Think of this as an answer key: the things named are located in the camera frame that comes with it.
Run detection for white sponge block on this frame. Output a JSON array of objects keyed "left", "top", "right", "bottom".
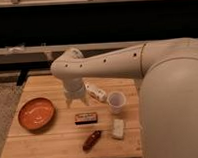
[{"left": 111, "top": 119, "right": 125, "bottom": 140}]

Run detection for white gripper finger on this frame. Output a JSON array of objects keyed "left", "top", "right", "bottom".
[
  {"left": 66, "top": 97, "right": 73, "bottom": 108},
  {"left": 81, "top": 94, "right": 90, "bottom": 106}
]

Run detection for grey metal shelf rail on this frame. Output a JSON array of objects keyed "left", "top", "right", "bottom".
[{"left": 0, "top": 41, "right": 139, "bottom": 64}]

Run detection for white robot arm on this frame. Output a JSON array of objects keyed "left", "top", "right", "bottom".
[{"left": 51, "top": 38, "right": 198, "bottom": 158}]

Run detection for dark red sausage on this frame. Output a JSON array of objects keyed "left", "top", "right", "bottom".
[{"left": 82, "top": 131, "right": 101, "bottom": 151}]

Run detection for dark rectangular snack box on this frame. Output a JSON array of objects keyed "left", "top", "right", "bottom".
[{"left": 74, "top": 113, "right": 98, "bottom": 125}]

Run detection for white plastic bottle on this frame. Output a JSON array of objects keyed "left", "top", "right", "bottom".
[{"left": 85, "top": 83, "right": 107, "bottom": 102}]

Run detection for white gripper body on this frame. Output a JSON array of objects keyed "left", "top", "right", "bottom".
[{"left": 63, "top": 78, "right": 86, "bottom": 99}]

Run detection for orange ceramic bowl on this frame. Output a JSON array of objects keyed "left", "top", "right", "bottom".
[{"left": 17, "top": 97, "right": 55, "bottom": 130}]

